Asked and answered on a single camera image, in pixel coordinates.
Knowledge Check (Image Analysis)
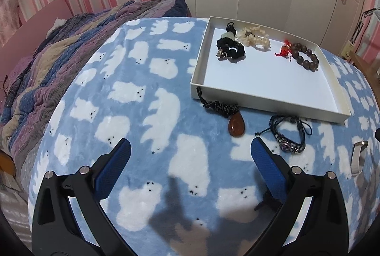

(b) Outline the pink headboard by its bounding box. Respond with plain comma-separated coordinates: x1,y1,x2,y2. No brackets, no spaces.
0,0,75,87

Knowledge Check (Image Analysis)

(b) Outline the amber pendant necklace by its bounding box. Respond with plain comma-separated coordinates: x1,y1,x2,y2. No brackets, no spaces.
196,86,246,136

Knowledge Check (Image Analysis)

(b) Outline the white pillow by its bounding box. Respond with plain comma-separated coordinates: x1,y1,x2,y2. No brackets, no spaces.
46,17,67,37

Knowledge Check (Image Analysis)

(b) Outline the watch with white strap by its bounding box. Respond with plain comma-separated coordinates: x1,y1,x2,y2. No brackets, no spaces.
351,140,369,176

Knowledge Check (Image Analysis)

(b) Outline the white shallow box tray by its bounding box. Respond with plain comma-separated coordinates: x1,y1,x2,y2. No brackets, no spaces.
190,16,351,125

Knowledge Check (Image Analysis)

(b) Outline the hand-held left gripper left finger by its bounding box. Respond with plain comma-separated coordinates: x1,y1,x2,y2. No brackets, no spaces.
31,138,133,256

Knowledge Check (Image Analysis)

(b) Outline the blue blanket with white bears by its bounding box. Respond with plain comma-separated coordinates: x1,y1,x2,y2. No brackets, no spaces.
28,17,380,256

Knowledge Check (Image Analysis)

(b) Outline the wooden desk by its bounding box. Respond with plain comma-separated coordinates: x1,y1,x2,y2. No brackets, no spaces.
349,50,380,87

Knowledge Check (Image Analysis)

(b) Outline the black leather bracelet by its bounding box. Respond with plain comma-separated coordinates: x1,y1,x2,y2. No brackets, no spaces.
255,114,313,155

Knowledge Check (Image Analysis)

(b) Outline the brown wooden bead bracelet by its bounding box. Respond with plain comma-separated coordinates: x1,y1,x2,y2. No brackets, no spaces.
289,42,320,72

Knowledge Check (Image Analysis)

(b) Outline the striped purple quilt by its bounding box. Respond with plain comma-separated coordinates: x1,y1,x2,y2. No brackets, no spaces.
0,0,190,185

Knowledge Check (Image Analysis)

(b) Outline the red knot charm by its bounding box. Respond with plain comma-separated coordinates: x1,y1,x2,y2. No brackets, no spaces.
275,39,294,58

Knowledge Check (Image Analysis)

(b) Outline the black scrunchie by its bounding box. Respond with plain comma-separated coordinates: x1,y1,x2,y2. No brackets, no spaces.
216,36,245,62

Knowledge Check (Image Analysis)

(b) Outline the silver desk lamp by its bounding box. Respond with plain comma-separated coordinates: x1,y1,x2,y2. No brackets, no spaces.
353,8,380,46

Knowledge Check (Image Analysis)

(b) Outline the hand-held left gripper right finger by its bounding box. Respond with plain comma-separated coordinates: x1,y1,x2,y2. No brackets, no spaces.
250,137,349,256

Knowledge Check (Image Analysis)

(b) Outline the cream scrunchie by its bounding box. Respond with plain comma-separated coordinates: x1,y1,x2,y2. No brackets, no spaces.
236,25,271,50

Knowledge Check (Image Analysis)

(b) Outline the black hair tie with bead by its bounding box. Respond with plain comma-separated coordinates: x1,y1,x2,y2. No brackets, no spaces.
221,22,238,40

